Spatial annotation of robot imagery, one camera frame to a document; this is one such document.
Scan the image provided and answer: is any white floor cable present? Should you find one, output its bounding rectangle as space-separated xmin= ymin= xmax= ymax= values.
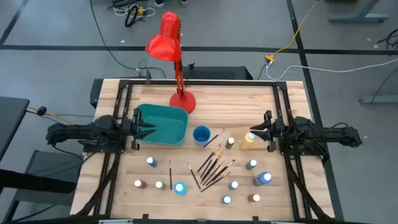
xmin=265 ymin=57 xmax=398 ymax=82

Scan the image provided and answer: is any black bar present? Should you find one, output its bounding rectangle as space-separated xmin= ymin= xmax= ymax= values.
xmin=0 ymin=169 xmax=78 ymax=194

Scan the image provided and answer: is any red desk lamp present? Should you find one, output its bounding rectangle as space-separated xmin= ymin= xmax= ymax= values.
xmin=145 ymin=11 xmax=197 ymax=114

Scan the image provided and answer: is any grey table leg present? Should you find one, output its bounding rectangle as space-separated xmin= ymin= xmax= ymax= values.
xmin=328 ymin=0 xmax=389 ymax=24

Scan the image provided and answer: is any grey platform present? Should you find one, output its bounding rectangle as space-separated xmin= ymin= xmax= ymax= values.
xmin=2 ymin=150 xmax=85 ymax=223

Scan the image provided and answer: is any yellow hanging cable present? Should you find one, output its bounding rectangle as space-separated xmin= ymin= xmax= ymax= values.
xmin=264 ymin=0 xmax=321 ymax=62
xmin=27 ymin=105 xmax=78 ymax=127

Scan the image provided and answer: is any person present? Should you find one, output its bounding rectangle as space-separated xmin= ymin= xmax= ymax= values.
xmin=153 ymin=0 xmax=189 ymax=9

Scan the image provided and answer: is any black box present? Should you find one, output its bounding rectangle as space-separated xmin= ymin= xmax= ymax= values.
xmin=181 ymin=65 xmax=254 ymax=81

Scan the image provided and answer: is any blue plastic cup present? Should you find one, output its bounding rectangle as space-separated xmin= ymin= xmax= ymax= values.
xmin=192 ymin=124 xmax=212 ymax=148

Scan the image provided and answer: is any black floor cable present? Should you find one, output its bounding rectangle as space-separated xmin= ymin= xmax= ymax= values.
xmin=89 ymin=0 xmax=167 ymax=79

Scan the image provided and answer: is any large turquoise paint bottle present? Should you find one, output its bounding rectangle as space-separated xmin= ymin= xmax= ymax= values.
xmin=173 ymin=181 xmax=188 ymax=196

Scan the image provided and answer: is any grey table foot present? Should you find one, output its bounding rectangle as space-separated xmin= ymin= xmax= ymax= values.
xmin=358 ymin=95 xmax=398 ymax=105

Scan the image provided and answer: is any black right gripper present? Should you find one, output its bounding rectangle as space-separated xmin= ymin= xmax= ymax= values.
xmin=250 ymin=111 xmax=283 ymax=153

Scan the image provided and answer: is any black desk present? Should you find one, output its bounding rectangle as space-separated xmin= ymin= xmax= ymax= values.
xmin=0 ymin=96 xmax=30 ymax=161

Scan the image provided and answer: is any yellow paint bottle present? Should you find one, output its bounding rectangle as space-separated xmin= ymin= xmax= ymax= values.
xmin=239 ymin=132 xmax=257 ymax=151

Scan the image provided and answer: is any black cable bundle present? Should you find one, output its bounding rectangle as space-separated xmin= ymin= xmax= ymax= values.
xmin=284 ymin=154 xmax=332 ymax=220
xmin=73 ymin=151 xmax=123 ymax=218

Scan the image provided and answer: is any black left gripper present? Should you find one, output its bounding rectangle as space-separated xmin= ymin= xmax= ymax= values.
xmin=122 ymin=108 xmax=156 ymax=151

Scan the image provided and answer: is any large violet-blue paint bottle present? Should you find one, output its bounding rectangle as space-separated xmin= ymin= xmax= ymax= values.
xmin=252 ymin=171 xmax=273 ymax=187

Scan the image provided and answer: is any black cable tangle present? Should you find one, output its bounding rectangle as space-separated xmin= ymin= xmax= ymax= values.
xmin=376 ymin=28 xmax=398 ymax=51

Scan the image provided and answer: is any teal plastic bin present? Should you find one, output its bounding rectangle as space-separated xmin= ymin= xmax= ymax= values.
xmin=135 ymin=103 xmax=190 ymax=147

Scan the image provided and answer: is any coiled cables pile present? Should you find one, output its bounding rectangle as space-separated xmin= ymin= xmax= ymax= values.
xmin=107 ymin=0 xmax=156 ymax=29

